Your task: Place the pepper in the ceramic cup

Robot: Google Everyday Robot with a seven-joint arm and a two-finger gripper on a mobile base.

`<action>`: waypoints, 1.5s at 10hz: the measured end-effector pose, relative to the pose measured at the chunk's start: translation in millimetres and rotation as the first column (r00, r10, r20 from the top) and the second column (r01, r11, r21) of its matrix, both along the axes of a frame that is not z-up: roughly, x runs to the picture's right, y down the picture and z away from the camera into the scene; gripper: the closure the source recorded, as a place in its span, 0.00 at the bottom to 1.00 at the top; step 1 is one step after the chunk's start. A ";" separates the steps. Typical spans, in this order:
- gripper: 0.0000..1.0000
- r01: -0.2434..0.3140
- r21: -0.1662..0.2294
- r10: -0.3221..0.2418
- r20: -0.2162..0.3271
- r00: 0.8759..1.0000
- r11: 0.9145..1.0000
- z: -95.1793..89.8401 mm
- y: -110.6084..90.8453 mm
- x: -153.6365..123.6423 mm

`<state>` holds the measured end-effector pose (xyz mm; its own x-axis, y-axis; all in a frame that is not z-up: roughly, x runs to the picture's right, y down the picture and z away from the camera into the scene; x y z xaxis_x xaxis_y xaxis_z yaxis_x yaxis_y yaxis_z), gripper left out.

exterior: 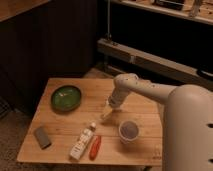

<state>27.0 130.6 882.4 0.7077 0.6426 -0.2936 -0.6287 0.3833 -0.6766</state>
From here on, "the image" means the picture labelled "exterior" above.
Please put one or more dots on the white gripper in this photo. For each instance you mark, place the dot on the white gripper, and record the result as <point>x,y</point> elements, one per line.
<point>115,100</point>

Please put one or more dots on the green ceramic bowl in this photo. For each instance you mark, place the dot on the green ceramic bowl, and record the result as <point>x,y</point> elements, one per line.
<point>66,98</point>

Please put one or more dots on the white tube with cap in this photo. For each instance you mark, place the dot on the white tube with cap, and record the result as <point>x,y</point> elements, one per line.
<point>82,142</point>

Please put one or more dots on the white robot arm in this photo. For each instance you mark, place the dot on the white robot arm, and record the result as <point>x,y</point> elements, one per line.
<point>187,120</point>

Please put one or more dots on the wooden bench beam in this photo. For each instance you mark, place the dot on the wooden bench beam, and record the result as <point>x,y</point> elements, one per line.
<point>153,63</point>

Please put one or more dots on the grey rectangular sponge block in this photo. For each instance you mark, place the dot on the grey rectangular sponge block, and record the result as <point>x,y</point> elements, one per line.
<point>42,137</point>

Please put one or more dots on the metal pole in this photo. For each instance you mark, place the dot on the metal pole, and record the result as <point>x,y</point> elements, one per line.
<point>108,20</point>

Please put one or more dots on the wooden table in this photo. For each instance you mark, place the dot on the wooden table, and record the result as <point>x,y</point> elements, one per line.
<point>64,129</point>

